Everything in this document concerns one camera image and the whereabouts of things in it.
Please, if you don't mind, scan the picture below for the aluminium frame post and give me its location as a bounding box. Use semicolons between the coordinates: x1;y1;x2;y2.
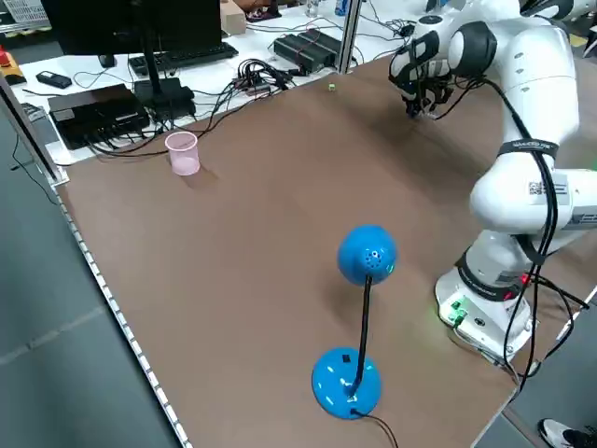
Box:
0;74;66;188
339;0;363;74

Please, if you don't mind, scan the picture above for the black finned metal box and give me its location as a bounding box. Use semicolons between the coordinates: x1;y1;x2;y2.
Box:
273;28;344;74

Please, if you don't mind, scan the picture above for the blue desk lamp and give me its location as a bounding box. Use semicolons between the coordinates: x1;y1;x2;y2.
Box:
311;224;399;421

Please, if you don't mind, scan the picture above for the red emergency stop button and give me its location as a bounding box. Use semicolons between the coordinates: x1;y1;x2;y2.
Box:
0;49;24;85

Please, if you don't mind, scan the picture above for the black lamp power cable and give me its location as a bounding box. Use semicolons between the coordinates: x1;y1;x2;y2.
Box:
349;408;400;448

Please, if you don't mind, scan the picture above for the pink translucent plastic cup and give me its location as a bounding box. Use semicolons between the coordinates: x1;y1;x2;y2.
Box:
164;131;201;177

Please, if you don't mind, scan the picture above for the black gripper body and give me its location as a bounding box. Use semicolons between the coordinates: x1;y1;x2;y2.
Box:
403;77;449;103

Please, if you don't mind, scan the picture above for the person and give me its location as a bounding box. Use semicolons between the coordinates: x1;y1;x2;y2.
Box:
538;417;597;448

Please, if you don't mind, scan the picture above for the black computer monitor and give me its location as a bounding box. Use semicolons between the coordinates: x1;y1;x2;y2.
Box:
40;0;223;108

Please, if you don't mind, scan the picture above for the small black handset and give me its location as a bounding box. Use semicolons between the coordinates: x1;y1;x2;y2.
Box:
35;70;72;89

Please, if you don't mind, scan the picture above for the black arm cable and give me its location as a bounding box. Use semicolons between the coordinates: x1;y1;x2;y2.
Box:
410;27;589;388

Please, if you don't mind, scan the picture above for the black usb hub with cables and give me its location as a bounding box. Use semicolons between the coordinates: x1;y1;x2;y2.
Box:
231;58;299;98

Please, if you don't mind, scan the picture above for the black keyboard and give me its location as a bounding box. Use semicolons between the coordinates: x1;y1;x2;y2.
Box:
128;42;240;76

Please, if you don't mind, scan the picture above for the black flat hub box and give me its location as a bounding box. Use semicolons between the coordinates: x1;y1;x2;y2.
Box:
48;83;151;150

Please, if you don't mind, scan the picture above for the brown cardboard box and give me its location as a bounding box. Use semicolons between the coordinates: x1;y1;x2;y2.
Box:
220;0;247;36

